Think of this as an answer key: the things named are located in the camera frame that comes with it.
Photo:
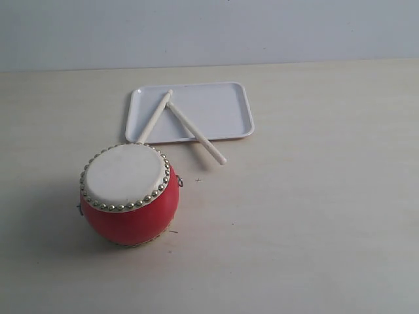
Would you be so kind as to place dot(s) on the white drumstick of gripper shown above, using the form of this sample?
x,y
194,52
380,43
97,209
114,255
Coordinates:
x,y
154,118
200,137

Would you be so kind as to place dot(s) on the small red drum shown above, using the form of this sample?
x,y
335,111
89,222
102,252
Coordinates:
x,y
129,193

